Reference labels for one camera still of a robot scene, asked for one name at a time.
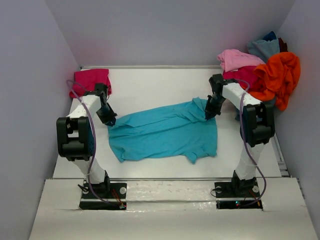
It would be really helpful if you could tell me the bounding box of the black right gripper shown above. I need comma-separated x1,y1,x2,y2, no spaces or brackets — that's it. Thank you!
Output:
205,95,226,120

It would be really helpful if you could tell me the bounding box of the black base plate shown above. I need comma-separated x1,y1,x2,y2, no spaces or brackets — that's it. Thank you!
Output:
210,181,263,210
77,181,127,211

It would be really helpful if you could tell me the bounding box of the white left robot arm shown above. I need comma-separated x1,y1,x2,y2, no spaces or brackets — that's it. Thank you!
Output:
56,83,117,199

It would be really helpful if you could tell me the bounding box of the slate blue t-shirt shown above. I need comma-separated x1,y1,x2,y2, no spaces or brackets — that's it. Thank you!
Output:
233,97,276,122

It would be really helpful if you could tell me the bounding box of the pink t-shirt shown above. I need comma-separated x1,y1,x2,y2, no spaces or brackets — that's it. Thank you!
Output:
216,49,264,72

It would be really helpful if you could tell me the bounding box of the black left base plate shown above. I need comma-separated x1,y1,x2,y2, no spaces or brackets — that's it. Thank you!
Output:
77,181,127,211

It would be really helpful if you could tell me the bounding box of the turquoise t-shirt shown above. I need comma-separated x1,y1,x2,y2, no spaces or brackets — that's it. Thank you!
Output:
108,97,218,164

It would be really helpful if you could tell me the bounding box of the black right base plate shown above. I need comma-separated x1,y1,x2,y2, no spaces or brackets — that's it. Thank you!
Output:
210,181,263,210

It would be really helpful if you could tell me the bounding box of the folded magenta t-shirt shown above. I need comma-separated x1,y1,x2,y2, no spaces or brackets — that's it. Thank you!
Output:
72,68,112,97

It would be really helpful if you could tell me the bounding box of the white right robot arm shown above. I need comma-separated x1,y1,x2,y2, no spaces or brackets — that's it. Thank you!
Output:
204,74,275,198

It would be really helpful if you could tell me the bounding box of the orange t-shirt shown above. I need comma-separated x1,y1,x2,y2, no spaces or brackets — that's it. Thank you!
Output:
248,52,301,111

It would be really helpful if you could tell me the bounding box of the grey-blue t-shirt at back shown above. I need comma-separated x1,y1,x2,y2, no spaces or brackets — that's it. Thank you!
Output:
246,39,280,63

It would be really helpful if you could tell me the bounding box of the magenta t-shirt in pile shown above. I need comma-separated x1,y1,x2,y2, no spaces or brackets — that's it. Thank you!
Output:
222,66,260,89

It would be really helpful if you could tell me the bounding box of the maroon t-shirt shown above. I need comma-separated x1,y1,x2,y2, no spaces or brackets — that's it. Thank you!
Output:
278,37,288,53

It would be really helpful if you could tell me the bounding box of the dark blue t-shirt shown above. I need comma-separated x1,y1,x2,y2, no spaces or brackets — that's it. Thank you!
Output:
263,31,277,42

